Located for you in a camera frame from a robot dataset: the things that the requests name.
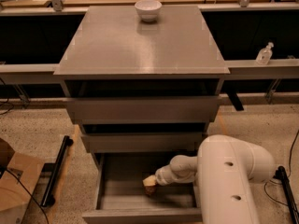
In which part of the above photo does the black bar left floor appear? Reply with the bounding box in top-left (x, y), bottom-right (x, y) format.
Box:
top-left (41, 135), bottom-right (73, 207)

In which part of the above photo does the grey top drawer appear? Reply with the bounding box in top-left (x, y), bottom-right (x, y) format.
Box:
top-left (66, 96), bottom-right (220, 124)

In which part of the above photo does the grey drawer cabinet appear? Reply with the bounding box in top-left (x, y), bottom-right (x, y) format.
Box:
top-left (55, 7), bottom-right (228, 175)

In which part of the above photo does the grey metal rail frame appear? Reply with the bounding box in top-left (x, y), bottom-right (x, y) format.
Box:
top-left (1, 3), bottom-right (299, 77)

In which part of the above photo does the open bottom drawer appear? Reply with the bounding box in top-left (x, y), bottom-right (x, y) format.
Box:
top-left (82, 152), bottom-right (202, 224)

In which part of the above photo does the brown cardboard box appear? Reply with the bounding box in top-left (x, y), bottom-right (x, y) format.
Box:
top-left (0, 138), bottom-right (45, 224)

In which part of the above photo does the clear sanitizer pump bottle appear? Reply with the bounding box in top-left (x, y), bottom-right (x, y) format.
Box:
top-left (255, 42), bottom-right (274, 65)

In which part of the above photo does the red coke can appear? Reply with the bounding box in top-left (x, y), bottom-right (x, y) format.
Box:
top-left (145, 186), bottom-right (157, 196)

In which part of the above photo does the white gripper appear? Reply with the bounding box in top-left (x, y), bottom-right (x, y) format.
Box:
top-left (143, 165), bottom-right (178, 187)

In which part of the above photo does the grey middle drawer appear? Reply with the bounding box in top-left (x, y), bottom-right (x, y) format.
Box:
top-left (81, 132), bottom-right (203, 153)

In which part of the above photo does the grey drawer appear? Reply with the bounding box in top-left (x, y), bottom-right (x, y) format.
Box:
top-left (81, 132), bottom-right (203, 153)
top-left (66, 96), bottom-right (220, 124)

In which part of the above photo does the white ceramic bowl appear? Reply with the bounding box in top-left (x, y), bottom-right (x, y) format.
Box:
top-left (135, 0), bottom-right (162, 22)

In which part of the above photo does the black cable right floor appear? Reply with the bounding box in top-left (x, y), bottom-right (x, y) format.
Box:
top-left (263, 133), bottom-right (299, 207)

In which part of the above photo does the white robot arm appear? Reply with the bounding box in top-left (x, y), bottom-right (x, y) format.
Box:
top-left (143, 134), bottom-right (276, 224)

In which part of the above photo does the black stand right floor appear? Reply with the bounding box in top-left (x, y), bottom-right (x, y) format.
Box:
top-left (275, 166), bottom-right (299, 224)

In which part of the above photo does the black cable on box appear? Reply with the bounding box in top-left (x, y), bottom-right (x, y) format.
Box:
top-left (0, 165), bottom-right (50, 224)

